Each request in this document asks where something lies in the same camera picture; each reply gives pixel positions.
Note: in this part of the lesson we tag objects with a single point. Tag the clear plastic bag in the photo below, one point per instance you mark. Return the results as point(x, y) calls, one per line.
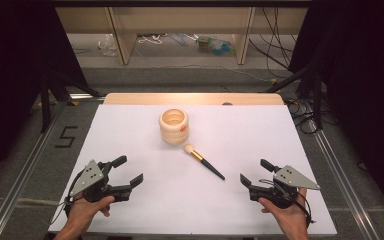
point(107, 45)

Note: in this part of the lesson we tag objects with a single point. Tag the colourful plastic bag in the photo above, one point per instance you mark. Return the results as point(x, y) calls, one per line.
point(216, 46)

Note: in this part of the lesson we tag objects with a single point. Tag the white table cover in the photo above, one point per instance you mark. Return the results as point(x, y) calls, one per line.
point(193, 206)

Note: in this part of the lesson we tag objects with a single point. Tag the light wooden shelf unit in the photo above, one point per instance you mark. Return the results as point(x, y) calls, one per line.
point(126, 43)

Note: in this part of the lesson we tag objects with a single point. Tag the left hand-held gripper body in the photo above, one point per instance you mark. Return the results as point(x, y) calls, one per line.
point(95, 180)

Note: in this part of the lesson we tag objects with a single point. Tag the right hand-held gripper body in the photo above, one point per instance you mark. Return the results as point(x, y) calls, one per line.
point(280, 193)

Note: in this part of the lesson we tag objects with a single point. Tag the person's left hand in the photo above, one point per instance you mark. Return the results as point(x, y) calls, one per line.
point(83, 211)

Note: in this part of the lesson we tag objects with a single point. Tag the person's right hand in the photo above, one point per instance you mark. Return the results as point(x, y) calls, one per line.
point(290, 216)

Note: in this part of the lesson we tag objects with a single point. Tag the cream ribbed round holder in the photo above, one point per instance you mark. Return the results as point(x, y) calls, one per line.
point(174, 133)

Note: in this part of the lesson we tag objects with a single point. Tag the aluminium floor rail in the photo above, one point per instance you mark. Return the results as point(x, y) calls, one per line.
point(20, 186)
point(346, 190)

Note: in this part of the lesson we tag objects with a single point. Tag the black metal stand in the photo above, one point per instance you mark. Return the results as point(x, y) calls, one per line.
point(45, 106)
point(317, 100)

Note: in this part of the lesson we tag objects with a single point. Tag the black makeup brush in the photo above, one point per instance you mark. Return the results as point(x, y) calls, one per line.
point(210, 166)

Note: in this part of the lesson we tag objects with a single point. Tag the black curtain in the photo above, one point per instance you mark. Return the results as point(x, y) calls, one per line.
point(10, 66)
point(363, 66)

